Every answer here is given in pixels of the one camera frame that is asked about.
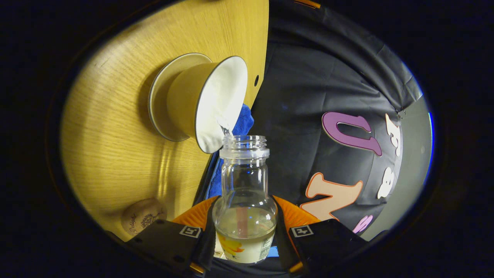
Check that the blue folded towel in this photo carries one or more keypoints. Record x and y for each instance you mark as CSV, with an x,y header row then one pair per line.
x,y
243,123

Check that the round cork coaster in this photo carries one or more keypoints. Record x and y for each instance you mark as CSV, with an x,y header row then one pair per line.
x,y
141,218

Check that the cream teacup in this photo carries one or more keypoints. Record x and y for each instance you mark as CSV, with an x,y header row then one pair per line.
x,y
220,100

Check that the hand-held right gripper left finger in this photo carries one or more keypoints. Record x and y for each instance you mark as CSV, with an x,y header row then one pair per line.
x,y
162,239

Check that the black backdrop cloth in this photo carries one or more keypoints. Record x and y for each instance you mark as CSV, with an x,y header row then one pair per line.
x,y
308,85

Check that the cream saucer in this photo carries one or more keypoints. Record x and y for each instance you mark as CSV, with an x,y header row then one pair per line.
x,y
158,96

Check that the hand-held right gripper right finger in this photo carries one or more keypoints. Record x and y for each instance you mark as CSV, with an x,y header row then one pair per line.
x,y
324,243

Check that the clear glass water bottle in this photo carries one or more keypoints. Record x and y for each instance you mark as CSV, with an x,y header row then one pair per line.
x,y
245,181

